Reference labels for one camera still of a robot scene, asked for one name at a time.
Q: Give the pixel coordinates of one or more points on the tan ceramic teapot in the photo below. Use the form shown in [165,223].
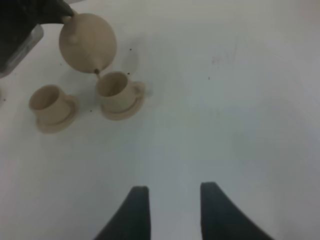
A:
[87,42]

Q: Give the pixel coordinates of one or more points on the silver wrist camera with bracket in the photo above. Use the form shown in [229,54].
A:
[22,51]

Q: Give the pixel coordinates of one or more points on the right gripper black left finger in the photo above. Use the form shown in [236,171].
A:
[132,221]

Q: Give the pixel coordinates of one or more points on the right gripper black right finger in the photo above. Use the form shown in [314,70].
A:
[220,219]

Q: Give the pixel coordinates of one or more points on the tan saucer far side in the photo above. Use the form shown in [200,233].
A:
[125,115]

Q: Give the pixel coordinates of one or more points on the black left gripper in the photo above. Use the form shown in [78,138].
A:
[19,17]

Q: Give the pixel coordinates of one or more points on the tan saucer near teapot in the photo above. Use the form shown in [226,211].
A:
[58,126]

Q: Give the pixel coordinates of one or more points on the tan teacup near teapot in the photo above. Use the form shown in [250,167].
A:
[51,105]

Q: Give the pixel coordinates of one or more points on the tan teacup far side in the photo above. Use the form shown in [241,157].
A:
[117,93]

